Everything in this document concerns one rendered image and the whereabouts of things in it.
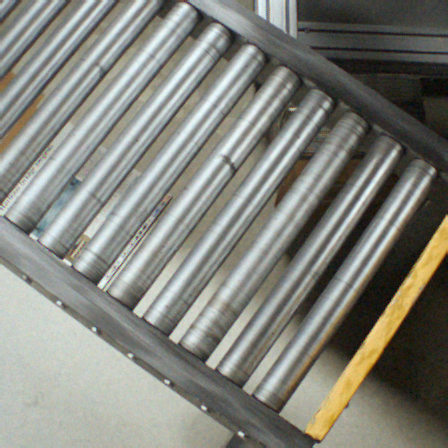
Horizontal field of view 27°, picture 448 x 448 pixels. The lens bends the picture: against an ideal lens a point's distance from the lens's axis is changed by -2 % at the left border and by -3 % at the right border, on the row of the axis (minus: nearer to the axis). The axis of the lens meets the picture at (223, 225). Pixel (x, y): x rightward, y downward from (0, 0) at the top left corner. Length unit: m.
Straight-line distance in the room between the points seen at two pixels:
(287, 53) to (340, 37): 0.68
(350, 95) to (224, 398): 0.51
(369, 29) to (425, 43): 0.13
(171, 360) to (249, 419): 0.14
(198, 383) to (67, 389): 0.85
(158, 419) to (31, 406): 0.29
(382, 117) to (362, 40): 0.72
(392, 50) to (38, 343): 1.05
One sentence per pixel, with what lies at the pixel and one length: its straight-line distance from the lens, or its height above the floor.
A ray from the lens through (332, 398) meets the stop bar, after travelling 1.35.
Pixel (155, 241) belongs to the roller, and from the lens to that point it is 1.39.
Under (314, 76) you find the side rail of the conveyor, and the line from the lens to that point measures 1.49.
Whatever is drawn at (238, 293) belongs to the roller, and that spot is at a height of 0.80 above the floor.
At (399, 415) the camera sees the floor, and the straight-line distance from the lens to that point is 2.21.
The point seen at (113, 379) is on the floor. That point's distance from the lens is 2.16.
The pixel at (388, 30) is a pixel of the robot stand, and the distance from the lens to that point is 2.21.
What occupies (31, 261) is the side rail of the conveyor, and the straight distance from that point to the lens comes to 1.40.
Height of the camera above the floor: 2.14
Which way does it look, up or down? 74 degrees down
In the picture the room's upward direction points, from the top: 11 degrees clockwise
